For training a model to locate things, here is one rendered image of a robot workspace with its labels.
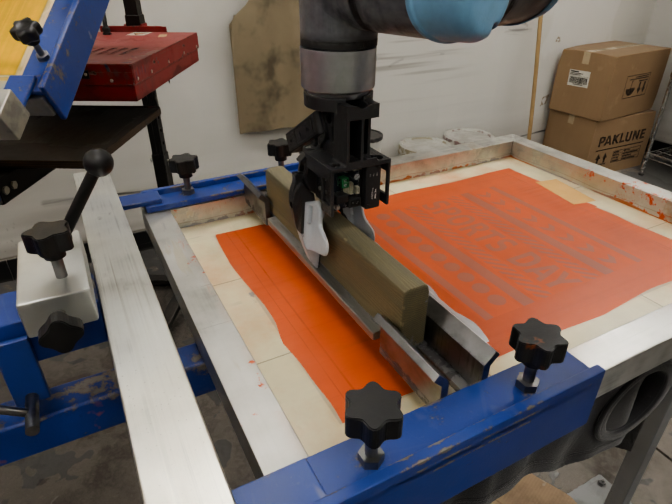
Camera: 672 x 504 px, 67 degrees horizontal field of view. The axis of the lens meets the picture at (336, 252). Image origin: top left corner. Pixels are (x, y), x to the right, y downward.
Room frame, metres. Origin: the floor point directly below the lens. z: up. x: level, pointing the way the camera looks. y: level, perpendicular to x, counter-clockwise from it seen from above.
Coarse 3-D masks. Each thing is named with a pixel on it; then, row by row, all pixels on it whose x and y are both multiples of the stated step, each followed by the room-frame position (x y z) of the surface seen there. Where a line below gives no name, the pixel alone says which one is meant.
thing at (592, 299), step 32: (576, 224) 0.72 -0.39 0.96; (608, 224) 0.72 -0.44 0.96; (640, 256) 0.62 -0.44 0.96; (576, 288) 0.54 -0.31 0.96; (608, 288) 0.54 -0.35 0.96; (640, 288) 0.54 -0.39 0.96; (288, 320) 0.47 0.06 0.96; (320, 320) 0.47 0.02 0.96; (352, 320) 0.47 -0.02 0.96; (480, 320) 0.47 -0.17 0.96; (512, 320) 0.47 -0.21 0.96; (544, 320) 0.47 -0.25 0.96; (576, 320) 0.47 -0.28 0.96; (320, 352) 0.42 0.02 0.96; (352, 352) 0.42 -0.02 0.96; (320, 384) 0.37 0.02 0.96; (352, 384) 0.37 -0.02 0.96; (384, 384) 0.37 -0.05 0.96
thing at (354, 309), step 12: (276, 228) 0.63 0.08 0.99; (288, 240) 0.59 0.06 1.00; (300, 252) 0.56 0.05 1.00; (312, 264) 0.53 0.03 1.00; (324, 276) 0.51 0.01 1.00; (336, 288) 0.48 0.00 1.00; (348, 300) 0.46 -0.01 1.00; (348, 312) 0.45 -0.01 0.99; (360, 312) 0.44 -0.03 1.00; (360, 324) 0.42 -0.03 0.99; (372, 324) 0.41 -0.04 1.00; (372, 336) 0.40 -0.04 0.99
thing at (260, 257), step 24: (408, 192) 0.84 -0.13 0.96; (432, 192) 0.84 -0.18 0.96; (456, 192) 0.84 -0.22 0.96; (528, 192) 0.84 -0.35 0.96; (552, 192) 0.84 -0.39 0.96; (240, 240) 0.67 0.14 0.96; (264, 240) 0.67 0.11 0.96; (240, 264) 0.60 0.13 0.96; (264, 264) 0.60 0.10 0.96; (288, 264) 0.60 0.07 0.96; (264, 288) 0.54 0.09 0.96; (288, 288) 0.54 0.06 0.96; (312, 288) 0.54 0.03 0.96
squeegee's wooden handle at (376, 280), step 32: (288, 192) 0.62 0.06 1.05; (288, 224) 0.62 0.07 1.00; (352, 224) 0.52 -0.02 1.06; (320, 256) 0.54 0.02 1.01; (352, 256) 0.47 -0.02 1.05; (384, 256) 0.44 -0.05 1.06; (352, 288) 0.46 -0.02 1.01; (384, 288) 0.41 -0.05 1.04; (416, 288) 0.39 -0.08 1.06; (416, 320) 0.39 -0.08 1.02
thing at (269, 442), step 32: (416, 160) 0.92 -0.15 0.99; (448, 160) 0.95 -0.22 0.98; (480, 160) 0.99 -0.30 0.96; (544, 160) 0.95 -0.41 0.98; (576, 160) 0.92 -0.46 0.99; (608, 192) 0.82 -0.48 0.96; (640, 192) 0.78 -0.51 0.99; (160, 224) 0.65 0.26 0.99; (192, 224) 0.71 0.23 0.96; (160, 256) 0.59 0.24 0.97; (192, 256) 0.56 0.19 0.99; (192, 288) 0.49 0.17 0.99; (192, 320) 0.43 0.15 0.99; (224, 320) 0.43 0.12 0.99; (640, 320) 0.43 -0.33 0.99; (224, 352) 0.38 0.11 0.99; (576, 352) 0.38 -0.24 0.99; (608, 352) 0.38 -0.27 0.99; (640, 352) 0.38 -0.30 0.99; (224, 384) 0.33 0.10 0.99; (256, 384) 0.33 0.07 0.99; (608, 384) 0.36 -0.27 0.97; (256, 416) 0.30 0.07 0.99; (256, 448) 0.27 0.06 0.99; (288, 448) 0.27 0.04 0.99
